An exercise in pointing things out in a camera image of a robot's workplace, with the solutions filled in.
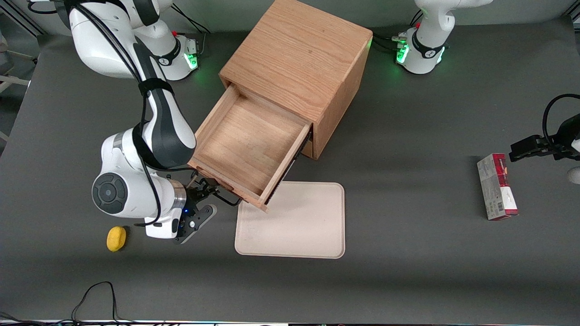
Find grey and red carton box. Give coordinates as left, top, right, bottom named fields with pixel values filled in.
left=477, top=153, right=519, bottom=221

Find wooden drawer cabinet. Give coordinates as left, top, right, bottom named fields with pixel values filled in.
left=219, top=0, right=373, bottom=160

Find white frame stand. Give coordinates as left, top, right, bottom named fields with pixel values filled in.
left=0, top=29, right=30, bottom=93

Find black cables at right arm base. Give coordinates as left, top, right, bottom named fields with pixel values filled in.
left=171, top=4, right=211, bottom=55

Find black cables at arm base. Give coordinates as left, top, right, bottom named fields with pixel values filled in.
left=374, top=9, right=424, bottom=53
left=171, top=4, right=211, bottom=55

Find black cable at table edge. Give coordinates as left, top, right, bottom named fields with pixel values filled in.
left=0, top=281, right=136, bottom=326

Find wooden drawer with bare inside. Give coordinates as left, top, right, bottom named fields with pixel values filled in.
left=187, top=84, right=313, bottom=212

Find yellow lemon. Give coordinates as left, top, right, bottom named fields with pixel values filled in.
left=106, top=226, right=127, bottom=252

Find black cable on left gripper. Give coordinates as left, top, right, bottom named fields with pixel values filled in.
left=542, top=94, right=580, bottom=146

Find beige plastic tray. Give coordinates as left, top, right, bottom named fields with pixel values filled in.
left=234, top=181, right=346, bottom=259

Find black drawer handle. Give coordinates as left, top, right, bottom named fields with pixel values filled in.
left=193, top=172, right=242, bottom=207

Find black cable along right arm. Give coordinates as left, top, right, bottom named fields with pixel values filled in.
left=27, top=0, right=195, bottom=227

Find black cables at left arm base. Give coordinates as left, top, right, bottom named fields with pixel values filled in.
left=374, top=9, right=424, bottom=53

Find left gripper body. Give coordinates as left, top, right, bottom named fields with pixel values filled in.
left=551, top=113, right=580, bottom=162

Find dark aluminium rail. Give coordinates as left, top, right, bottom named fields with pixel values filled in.
left=0, top=0, right=46, bottom=37

